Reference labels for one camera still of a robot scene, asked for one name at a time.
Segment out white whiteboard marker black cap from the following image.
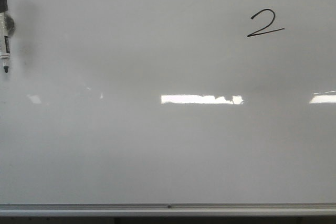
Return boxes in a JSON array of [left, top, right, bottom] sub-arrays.
[[1, 0, 15, 73]]

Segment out white whiteboard with aluminium frame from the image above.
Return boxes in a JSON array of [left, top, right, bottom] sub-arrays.
[[1, 0, 335, 217]]

